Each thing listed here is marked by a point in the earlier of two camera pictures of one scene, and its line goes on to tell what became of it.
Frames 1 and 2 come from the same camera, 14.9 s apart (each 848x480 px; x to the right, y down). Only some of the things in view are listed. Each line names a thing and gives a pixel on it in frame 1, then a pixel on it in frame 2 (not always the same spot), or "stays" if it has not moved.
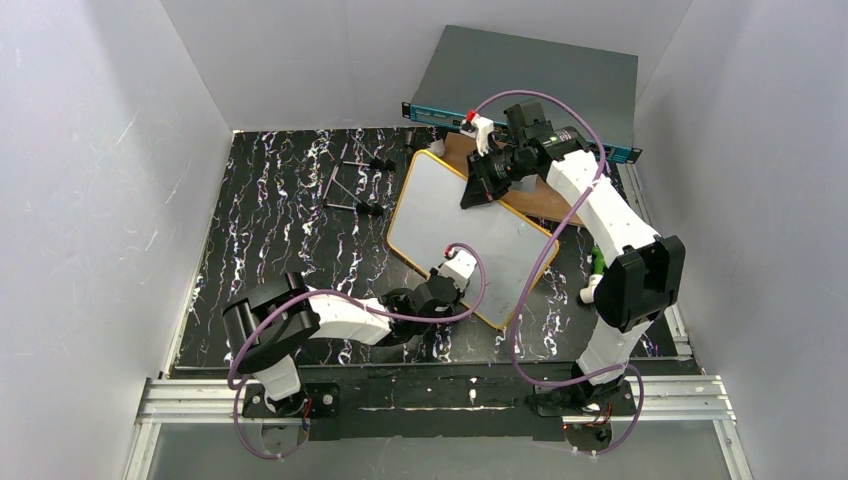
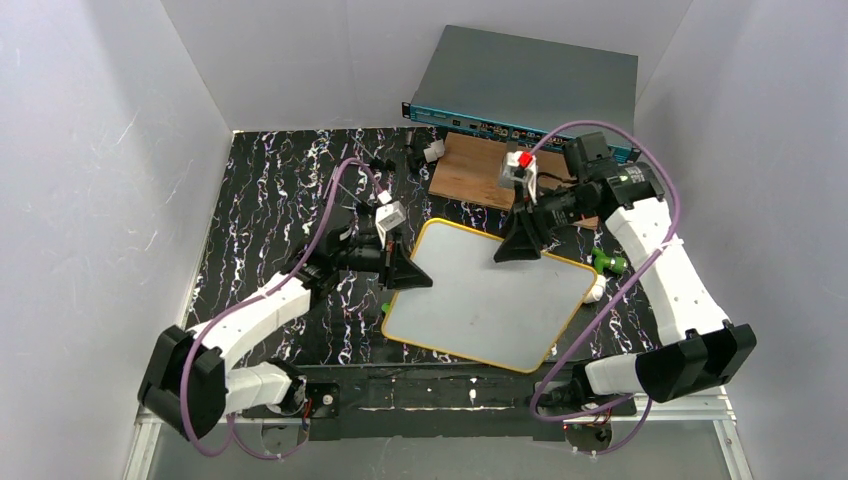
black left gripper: [444, 292] to [389, 264]
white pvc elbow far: [437, 147] stays
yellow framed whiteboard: [425, 217] to [506, 313]
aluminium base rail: [671, 400] stays
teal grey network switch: [463, 70] stays
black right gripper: [482, 169] to [527, 221]
